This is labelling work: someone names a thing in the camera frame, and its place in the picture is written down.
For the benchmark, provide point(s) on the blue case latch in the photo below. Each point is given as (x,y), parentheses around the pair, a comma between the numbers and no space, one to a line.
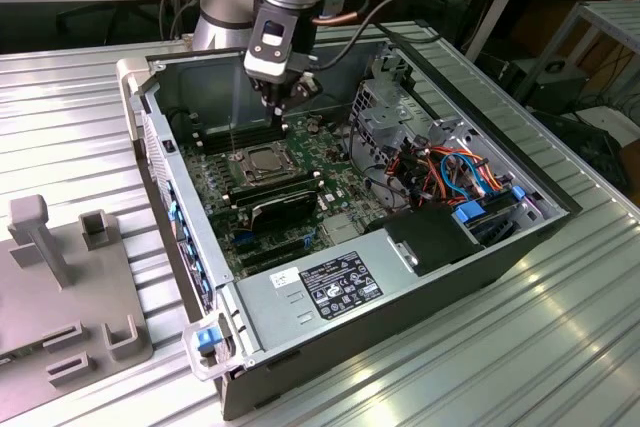
(207,339)

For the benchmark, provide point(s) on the black expansion slot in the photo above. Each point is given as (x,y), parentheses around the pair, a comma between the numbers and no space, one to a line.
(275,259)
(272,248)

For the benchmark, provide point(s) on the grey power supply unit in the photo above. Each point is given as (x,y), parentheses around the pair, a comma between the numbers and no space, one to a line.
(270,297)

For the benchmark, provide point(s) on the green motherboard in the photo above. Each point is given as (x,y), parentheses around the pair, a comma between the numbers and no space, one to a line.
(327,162)

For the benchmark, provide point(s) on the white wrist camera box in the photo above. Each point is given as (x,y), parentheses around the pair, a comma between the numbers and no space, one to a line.
(270,47)

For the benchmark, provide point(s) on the metal shelf rack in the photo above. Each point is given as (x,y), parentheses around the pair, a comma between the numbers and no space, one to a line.
(615,12)

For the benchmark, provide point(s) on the silver CPU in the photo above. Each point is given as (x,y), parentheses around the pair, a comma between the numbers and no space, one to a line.
(267,161)

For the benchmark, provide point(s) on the open PC case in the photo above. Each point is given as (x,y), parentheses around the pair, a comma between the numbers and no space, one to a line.
(190,89)

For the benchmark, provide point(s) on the metal disk bay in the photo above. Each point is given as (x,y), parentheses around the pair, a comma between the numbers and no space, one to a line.
(460,134)

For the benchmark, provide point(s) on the grey parts rack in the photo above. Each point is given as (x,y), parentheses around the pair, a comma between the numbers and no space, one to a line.
(50,287)

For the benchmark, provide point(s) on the blue expansion slot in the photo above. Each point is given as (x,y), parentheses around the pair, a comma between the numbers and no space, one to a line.
(243,237)

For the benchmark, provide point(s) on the black RAM slot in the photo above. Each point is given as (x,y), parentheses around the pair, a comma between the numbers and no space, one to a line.
(275,181)
(240,127)
(250,135)
(240,201)
(245,131)
(277,187)
(255,140)

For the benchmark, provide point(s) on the silver chipset heatsink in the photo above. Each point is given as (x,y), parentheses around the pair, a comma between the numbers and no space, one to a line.
(340,231)

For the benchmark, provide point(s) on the graphics card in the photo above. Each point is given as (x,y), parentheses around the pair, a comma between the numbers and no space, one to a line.
(285,209)

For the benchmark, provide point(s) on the small blue clip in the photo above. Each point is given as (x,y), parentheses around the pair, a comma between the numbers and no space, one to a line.
(518,193)

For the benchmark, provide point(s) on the blue disk carrier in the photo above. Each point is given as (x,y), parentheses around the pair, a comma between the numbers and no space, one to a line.
(472,212)

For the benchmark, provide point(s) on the CPU socket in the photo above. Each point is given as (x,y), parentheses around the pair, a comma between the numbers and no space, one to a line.
(265,181)

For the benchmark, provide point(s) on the metal drive cage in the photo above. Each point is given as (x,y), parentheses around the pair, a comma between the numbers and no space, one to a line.
(385,117)

